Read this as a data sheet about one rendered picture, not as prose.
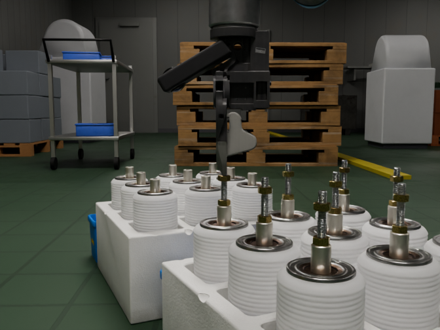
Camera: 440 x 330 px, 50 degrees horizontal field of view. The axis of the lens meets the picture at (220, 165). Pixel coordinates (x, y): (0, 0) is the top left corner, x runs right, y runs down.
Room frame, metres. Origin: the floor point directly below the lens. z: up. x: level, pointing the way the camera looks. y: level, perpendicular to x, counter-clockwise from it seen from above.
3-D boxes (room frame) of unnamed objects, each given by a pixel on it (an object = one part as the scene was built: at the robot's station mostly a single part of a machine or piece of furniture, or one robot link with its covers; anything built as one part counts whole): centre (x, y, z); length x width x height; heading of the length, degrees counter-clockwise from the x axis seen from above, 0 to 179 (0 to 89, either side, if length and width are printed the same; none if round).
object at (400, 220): (0.55, -0.22, 0.30); 0.01 x 0.01 x 0.08
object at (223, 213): (0.71, -0.01, 0.26); 0.02 x 0.02 x 0.03
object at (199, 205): (1.05, 0.03, 0.16); 0.10 x 0.10 x 0.18
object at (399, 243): (0.55, -0.22, 0.26); 0.02 x 0.02 x 0.03
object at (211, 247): (0.71, -0.01, 0.16); 0.10 x 0.10 x 0.18
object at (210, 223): (0.71, -0.01, 0.25); 0.08 x 0.08 x 0.01
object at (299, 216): (0.77, -0.11, 0.25); 0.08 x 0.08 x 0.01
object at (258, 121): (4.04, -0.30, 0.47); 1.32 x 0.90 x 0.94; 90
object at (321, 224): (0.50, -0.11, 0.30); 0.01 x 0.01 x 0.08
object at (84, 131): (3.74, 1.00, 0.46); 0.97 x 0.57 x 0.92; 177
